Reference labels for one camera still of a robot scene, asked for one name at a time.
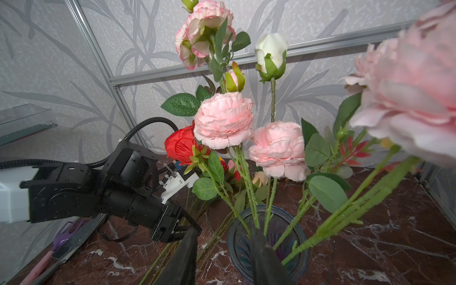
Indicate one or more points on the clear plastic wall tray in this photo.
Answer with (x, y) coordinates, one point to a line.
(24, 121)

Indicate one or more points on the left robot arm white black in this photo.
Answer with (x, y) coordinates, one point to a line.
(42, 190)

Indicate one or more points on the white rosebud stem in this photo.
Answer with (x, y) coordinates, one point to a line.
(270, 52)

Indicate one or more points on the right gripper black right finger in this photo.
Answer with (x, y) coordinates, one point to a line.
(266, 267)

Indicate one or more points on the pink rose stem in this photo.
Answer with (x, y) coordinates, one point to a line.
(208, 38)
(227, 121)
(410, 100)

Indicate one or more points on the dark red rose stem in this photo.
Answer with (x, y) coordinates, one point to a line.
(230, 167)

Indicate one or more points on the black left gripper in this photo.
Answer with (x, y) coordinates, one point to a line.
(168, 222)

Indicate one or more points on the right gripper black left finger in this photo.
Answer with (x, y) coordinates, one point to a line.
(181, 268)

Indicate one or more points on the purple toy rake pink handle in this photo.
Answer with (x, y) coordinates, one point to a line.
(66, 232)

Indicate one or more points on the small pink bud spray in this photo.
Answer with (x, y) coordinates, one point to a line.
(260, 179)

